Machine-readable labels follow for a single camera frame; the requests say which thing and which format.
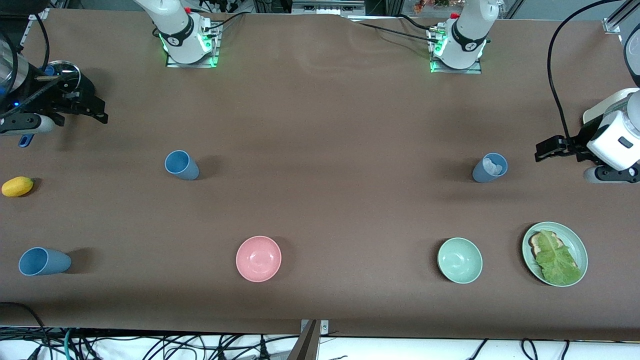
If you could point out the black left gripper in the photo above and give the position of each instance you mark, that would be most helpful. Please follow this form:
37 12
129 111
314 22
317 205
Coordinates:
573 145

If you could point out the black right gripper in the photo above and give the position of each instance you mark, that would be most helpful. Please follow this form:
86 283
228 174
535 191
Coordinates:
64 99

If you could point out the blue cup holding white paper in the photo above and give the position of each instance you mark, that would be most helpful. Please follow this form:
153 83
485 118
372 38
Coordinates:
480 174

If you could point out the blue plastic cup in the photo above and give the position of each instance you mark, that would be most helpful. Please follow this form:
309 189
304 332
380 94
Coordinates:
187 172
45 262

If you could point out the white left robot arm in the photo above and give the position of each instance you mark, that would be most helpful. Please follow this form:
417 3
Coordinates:
612 140

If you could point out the glass pot lid blue knob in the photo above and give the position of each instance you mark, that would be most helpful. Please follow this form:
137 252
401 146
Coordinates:
65 69

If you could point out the cream toaster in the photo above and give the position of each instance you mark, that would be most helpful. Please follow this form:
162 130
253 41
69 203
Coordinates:
600 112

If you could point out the crumpled white paper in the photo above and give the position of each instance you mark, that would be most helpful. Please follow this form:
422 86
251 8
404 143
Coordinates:
495 166

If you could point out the toast slice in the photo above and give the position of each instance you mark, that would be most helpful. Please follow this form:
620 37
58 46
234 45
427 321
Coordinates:
535 245

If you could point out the mint green plate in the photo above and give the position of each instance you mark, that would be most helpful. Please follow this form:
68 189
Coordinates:
577 245

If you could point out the yellow lemon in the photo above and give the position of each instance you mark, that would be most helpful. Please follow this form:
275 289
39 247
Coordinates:
17 186

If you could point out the green lettuce leaf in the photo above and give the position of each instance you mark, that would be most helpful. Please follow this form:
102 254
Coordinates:
557 262

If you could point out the mint green bowl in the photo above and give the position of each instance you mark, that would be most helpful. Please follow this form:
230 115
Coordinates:
460 260

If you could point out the pink bowl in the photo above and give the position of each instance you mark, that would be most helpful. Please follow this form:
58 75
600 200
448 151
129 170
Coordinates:
258 259

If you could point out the grey metal box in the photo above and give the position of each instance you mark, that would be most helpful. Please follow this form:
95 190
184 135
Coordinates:
327 7

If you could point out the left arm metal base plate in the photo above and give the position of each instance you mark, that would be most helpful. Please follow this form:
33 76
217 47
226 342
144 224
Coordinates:
465 71

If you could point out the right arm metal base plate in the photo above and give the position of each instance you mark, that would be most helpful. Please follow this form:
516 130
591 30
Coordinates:
215 50

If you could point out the metal table bracket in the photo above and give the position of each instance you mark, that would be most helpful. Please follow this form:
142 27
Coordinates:
325 327

